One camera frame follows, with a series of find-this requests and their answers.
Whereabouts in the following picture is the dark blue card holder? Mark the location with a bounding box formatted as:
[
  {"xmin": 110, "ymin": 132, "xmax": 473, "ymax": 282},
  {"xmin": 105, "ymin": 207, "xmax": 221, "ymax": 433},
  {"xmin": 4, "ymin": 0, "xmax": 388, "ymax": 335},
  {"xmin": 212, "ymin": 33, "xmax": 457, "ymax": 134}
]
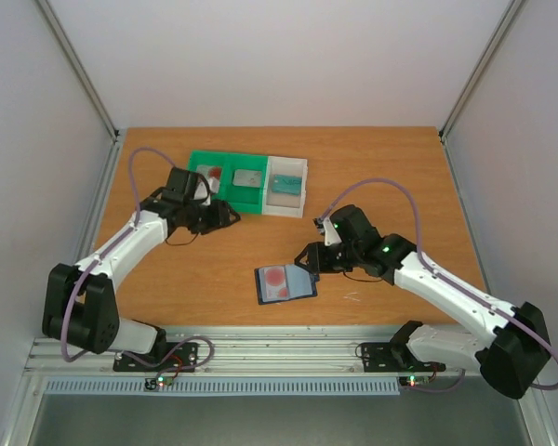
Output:
[{"xmin": 254, "ymin": 264, "xmax": 318, "ymax": 306}]

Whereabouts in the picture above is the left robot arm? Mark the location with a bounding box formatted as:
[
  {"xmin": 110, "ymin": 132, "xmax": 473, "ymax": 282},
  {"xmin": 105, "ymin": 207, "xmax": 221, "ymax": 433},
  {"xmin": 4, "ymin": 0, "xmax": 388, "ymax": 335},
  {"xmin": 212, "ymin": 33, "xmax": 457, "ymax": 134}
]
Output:
[{"xmin": 42, "ymin": 167, "xmax": 241, "ymax": 370}]

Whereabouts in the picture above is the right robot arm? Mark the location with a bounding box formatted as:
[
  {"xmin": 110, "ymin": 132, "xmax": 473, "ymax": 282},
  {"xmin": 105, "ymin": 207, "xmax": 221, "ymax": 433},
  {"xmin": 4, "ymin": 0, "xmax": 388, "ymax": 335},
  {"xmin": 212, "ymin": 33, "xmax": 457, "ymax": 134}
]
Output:
[{"xmin": 295, "ymin": 205, "xmax": 551, "ymax": 400}]

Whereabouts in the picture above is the red card in holder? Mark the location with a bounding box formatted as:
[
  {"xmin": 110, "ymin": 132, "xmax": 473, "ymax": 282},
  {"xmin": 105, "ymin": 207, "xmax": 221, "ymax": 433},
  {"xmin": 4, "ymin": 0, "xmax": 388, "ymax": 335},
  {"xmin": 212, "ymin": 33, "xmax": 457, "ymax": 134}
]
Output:
[{"xmin": 259, "ymin": 266, "xmax": 289, "ymax": 303}]

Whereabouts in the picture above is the grey bird card stack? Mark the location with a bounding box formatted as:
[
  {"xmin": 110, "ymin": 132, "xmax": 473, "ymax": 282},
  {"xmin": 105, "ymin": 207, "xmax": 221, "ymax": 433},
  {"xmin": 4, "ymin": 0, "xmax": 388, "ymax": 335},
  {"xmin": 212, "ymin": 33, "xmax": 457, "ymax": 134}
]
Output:
[{"xmin": 232, "ymin": 169, "xmax": 263, "ymax": 188}]

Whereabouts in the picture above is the red circle card stack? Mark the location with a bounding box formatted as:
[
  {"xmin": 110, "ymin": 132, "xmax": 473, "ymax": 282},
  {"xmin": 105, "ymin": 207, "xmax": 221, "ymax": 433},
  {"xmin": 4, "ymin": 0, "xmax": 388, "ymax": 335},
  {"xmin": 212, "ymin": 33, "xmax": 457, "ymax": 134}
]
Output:
[{"xmin": 196, "ymin": 164, "xmax": 222, "ymax": 194}]

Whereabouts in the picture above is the teal card stack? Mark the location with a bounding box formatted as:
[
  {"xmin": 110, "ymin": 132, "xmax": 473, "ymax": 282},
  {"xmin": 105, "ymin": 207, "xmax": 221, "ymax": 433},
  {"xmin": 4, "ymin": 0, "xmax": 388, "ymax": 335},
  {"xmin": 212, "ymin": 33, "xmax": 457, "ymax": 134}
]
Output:
[{"xmin": 271, "ymin": 175, "xmax": 302, "ymax": 196}]

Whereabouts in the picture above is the middle green bin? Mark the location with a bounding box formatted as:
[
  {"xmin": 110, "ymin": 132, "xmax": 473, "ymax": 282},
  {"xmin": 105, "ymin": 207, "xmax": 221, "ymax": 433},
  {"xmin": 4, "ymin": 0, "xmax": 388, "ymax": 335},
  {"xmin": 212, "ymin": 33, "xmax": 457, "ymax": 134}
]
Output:
[{"xmin": 219, "ymin": 152, "xmax": 268, "ymax": 214}]

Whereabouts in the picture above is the green bin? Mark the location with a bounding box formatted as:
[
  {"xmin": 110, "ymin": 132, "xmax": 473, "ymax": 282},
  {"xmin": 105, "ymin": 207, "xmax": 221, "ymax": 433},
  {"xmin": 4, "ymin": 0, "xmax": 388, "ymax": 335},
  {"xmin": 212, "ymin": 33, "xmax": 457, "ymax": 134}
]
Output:
[
  {"xmin": 188, "ymin": 151, "xmax": 229, "ymax": 205},
  {"xmin": 219, "ymin": 152, "xmax": 268, "ymax": 214}
]

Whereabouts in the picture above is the left green bin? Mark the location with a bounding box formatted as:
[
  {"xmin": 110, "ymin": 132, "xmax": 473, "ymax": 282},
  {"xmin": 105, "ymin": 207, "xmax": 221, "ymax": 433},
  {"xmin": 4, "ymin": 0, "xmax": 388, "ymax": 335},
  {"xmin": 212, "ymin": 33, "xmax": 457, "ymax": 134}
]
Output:
[{"xmin": 188, "ymin": 151, "xmax": 229, "ymax": 205}]

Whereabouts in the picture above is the white bin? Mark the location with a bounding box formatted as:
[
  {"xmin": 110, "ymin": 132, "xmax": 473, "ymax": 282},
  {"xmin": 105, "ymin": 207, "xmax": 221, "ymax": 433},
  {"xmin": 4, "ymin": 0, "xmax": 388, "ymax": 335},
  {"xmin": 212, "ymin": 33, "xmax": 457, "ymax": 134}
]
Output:
[{"xmin": 261, "ymin": 156, "xmax": 308, "ymax": 218}]

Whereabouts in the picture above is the right circuit board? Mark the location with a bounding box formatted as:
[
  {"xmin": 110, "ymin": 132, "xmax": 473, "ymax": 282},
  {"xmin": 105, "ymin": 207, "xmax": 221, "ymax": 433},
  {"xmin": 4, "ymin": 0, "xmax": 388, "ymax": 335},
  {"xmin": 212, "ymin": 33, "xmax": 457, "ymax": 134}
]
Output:
[{"xmin": 399, "ymin": 374, "xmax": 432, "ymax": 387}]

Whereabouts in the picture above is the circuit board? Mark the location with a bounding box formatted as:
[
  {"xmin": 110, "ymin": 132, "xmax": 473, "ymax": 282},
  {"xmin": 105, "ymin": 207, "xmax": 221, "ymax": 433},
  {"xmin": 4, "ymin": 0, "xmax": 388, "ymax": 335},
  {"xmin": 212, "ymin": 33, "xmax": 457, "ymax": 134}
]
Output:
[
  {"xmin": 143, "ymin": 376, "xmax": 175, "ymax": 391},
  {"xmin": 399, "ymin": 374, "xmax": 432, "ymax": 387}
]

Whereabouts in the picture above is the left circuit board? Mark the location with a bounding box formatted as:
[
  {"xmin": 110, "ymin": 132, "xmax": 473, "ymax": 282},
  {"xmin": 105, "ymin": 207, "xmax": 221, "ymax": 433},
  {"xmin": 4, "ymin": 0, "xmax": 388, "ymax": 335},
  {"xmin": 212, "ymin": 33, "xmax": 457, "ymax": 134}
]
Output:
[{"xmin": 143, "ymin": 376, "xmax": 175, "ymax": 391}]

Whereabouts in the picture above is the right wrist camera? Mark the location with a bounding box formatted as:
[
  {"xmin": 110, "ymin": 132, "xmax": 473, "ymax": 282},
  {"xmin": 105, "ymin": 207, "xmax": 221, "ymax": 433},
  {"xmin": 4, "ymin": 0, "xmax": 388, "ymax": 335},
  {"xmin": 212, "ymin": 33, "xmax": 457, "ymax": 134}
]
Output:
[{"xmin": 314, "ymin": 217, "xmax": 341, "ymax": 246}]

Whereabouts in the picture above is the aluminium rail frame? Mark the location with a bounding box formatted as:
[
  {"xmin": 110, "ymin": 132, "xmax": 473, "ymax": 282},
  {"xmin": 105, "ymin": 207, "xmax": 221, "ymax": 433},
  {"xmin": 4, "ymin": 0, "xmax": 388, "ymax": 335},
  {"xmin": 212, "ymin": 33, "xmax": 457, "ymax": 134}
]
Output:
[{"xmin": 22, "ymin": 324, "xmax": 536, "ymax": 378}]

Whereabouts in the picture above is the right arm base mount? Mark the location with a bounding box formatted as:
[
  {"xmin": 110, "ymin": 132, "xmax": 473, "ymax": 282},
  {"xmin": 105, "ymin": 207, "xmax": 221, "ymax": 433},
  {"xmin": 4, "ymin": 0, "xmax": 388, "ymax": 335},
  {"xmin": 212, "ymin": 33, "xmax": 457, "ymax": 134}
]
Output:
[{"xmin": 355, "ymin": 342, "xmax": 446, "ymax": 374}]

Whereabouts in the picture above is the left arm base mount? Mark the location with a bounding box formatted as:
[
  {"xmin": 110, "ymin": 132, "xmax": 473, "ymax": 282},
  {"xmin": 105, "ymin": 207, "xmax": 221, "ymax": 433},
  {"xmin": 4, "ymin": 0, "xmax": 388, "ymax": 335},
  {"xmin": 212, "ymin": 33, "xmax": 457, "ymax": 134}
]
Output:
[{"xmin": 113, "ymin": 339, "xmax": 200, "ymax": 373}]

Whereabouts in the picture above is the grey slotted cable duct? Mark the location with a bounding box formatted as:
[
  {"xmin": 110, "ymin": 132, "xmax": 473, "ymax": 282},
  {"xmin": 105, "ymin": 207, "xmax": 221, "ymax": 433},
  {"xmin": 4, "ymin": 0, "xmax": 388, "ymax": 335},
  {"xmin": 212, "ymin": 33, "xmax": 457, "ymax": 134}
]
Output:
[{"xmin": 44, "ymin": 376, "xmax": 400, "ymax": 397}]

